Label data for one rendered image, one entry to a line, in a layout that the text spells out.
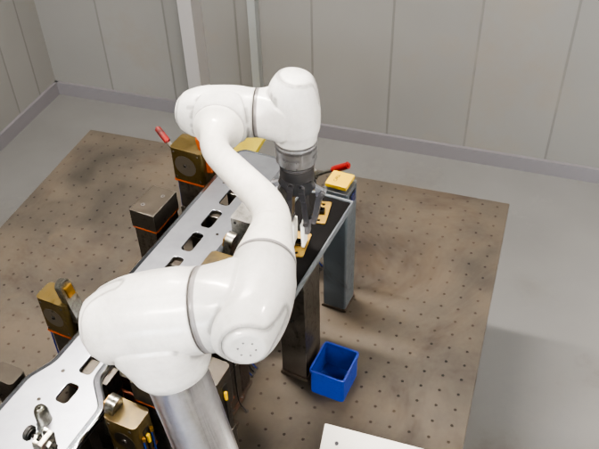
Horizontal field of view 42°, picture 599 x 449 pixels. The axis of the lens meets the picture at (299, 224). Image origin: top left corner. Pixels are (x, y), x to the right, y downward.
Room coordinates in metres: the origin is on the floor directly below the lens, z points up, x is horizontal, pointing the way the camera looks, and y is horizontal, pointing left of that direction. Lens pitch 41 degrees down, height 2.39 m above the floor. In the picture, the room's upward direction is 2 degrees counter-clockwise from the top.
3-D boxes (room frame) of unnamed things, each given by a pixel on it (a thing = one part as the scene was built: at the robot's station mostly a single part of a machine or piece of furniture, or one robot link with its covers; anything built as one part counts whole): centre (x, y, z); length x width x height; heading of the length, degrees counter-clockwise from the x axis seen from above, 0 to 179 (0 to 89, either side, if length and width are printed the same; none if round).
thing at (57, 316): (1.31, 0.61, 0.87); 0.12 x 0.07 x 0.35; 64
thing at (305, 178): (1.32, 0.00, 1.36); 0.08 x 0.07 x 0.09; 73
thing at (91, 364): (1.12, 0.49, 0.84); 0.12 x 0.05 x 0.29; 64
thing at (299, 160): (1.32, 0.00, 1.43); 0.09 x 0.09 x 0.06
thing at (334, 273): (1.57, -0.11, 0.92); 0.08 x 0.08 x 0.44; 64
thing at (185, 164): (1.90, 0.33, 0.88); 0.14 x 0.09 x 0.36; 64
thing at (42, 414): (0.97, 0.56, 1.02); 0.03 x 0.03 x 0.07
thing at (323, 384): (1.27, -0.08, 0.75); 0.11 x 0.10 x 0.09; 154
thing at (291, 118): (1.33, 0.01, 1.54); 0.13 x 0.11 x 0.16; 83
